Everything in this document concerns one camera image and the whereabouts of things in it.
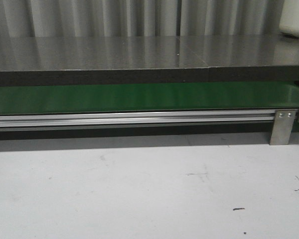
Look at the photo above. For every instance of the steel conveyor support bracket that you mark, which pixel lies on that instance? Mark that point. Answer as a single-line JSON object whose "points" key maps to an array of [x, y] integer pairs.
{"points": [[282, 127]]}

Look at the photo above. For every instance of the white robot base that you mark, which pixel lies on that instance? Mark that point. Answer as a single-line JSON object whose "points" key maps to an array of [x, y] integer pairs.
{"points": [[289, 22]]}

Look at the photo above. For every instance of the green conveyor belt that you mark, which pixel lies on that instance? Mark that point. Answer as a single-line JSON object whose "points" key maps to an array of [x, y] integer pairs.
{"points": [[147, 97]]}

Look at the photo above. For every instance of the grey pleated curtain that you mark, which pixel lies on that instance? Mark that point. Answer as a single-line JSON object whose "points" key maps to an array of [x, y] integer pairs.
{"points": [[81, 18]]}

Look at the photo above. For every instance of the aluminium conveyor side rail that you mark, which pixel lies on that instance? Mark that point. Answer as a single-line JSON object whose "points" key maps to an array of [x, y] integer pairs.
{"points": [[134, 118]]}

